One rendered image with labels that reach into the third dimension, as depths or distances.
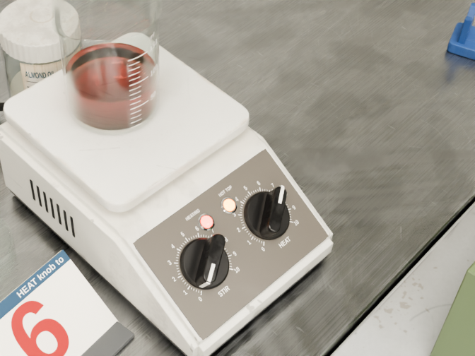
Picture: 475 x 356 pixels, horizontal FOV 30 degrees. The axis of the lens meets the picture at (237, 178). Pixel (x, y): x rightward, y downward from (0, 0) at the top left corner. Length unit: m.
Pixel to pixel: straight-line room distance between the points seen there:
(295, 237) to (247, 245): 0.04
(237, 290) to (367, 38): 0.32
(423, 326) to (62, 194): 0.25
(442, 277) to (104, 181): 0.24
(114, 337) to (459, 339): 0.21
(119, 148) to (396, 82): 0.29
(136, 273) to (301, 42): 0.31
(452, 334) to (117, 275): 0.21
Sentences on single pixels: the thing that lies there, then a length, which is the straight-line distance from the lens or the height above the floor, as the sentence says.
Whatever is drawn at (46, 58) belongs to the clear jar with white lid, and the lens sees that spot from 0.65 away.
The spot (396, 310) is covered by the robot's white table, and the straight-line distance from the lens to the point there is 0.61.
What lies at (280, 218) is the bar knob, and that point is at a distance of 0.56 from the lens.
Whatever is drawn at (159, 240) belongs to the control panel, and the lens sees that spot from 0.54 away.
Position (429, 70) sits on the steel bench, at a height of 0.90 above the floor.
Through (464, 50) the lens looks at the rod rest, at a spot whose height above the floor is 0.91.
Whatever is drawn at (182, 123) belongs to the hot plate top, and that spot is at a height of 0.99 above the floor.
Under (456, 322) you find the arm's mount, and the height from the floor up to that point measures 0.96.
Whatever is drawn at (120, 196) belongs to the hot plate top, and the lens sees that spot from 0.53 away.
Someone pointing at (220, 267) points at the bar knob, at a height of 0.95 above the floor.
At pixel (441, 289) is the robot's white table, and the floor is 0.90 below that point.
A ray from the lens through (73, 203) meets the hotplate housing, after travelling 0.56.
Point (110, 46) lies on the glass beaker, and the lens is 0.51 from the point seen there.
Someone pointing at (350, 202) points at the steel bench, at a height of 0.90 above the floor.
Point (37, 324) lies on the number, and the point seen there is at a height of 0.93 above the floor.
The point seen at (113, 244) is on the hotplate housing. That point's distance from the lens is 0.54.
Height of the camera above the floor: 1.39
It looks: 48 degrees down
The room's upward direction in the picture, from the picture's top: 5 degrees clockwise
